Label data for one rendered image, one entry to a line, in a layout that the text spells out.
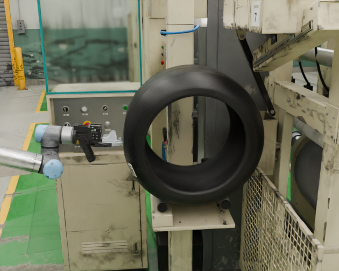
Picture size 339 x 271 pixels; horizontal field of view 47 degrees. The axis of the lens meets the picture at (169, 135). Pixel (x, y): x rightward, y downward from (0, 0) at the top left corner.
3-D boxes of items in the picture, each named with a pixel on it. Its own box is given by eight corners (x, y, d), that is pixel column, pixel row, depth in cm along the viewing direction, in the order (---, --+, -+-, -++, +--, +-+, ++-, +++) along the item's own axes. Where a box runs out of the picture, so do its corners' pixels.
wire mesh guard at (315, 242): (239, 265, 229) (244, 152, 208) (241, 264, 229) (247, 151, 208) (299, 414, 143) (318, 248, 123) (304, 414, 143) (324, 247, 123)
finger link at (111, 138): (124, 134, 165) (101, 132, 164) (122, 147, 167) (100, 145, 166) (124, 132, 168) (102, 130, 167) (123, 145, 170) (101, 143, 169)
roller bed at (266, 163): (236, 162, 221) (238, 111, 212) (262, 162, 222) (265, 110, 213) (245, 176, 202) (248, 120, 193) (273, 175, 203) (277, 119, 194)
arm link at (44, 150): (41, 175, 162) (41, 149, 159) (39, 166, 172) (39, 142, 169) (60, 174, 165) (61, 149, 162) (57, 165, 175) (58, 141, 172)
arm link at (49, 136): (38, 141, 170) (38, 121, 168) (64, 142, 171) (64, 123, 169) (33, 146, 162) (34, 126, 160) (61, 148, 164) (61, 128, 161)
